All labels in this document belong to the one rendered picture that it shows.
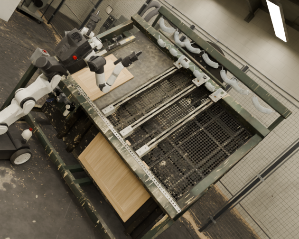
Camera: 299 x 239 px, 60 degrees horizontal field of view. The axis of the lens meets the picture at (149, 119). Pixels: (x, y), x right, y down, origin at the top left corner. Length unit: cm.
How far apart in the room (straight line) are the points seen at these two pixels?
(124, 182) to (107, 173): 23
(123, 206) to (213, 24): 666
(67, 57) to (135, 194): 148
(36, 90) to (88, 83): 63
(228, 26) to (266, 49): 135
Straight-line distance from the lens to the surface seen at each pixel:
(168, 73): 304
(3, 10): 653
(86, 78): 304
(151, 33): 339
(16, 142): 288
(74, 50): 244
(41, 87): 261
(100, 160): 293
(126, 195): 280
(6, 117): 272
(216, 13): 863
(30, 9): 801
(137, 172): 242
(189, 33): 363
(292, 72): 735
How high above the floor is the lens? 184
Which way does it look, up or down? 14 degrees down
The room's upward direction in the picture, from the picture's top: 42 degrees clockwise
